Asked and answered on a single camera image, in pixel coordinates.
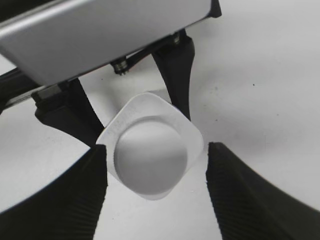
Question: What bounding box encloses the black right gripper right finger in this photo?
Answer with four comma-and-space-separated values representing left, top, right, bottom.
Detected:
205, 142, 320, 240

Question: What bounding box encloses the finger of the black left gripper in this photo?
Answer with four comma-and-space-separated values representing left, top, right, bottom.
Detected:
151, 29, 195, 119

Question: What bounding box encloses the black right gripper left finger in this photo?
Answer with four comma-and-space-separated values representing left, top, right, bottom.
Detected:
0, 144, 108, 240

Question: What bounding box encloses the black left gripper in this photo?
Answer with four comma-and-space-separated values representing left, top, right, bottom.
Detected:
0, 0, 222, 147

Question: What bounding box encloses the white yili yogurt bottle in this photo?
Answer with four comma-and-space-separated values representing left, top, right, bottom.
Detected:
96, 92, 204, 201

